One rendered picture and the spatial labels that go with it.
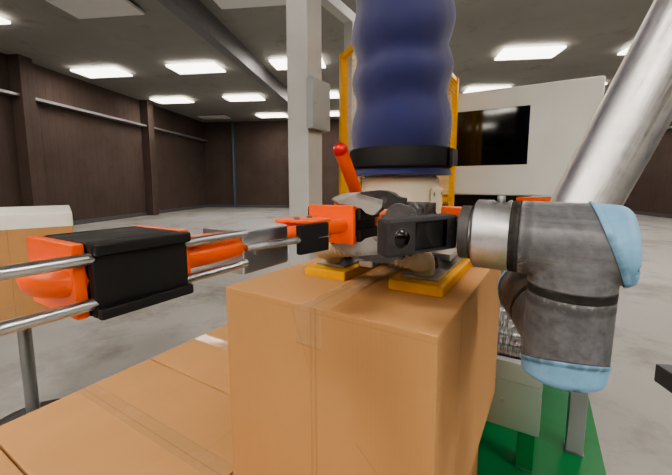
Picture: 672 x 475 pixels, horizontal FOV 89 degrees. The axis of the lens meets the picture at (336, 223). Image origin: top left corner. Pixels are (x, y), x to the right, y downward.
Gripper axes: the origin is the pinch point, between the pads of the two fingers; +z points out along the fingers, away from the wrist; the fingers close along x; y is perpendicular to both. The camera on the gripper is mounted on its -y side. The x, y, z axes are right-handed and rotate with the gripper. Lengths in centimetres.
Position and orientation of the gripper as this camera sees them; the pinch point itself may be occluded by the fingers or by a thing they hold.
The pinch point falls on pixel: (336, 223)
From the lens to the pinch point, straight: 54.2
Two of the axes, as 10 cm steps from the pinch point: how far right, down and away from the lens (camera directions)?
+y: 5.1, -0.9, 8.5
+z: -8.6, -0.7, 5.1
